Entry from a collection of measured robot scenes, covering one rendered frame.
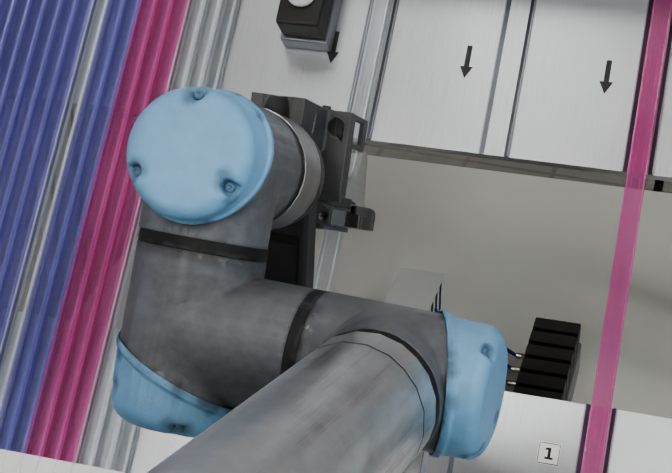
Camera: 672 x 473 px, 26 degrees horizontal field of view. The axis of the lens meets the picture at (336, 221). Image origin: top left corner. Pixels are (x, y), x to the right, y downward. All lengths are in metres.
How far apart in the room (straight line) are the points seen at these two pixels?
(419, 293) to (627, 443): 0.53
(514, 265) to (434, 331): 0.93
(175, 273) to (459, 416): 0.18
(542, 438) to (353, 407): 0.44
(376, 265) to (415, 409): 0.99
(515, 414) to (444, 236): 0.70
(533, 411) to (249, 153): 0.38
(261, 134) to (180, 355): 0.13
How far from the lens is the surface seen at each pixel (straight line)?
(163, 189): 0.79
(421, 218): 1.79
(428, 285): 1.57
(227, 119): 0.78
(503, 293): 1.65
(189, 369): 0.81
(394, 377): 0.70
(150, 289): 0.81
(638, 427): 1.08
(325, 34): 1.17
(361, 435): 0.64
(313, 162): 0.90
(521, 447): 1.08
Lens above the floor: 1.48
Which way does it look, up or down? 29 degrees down
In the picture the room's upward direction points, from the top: straight up
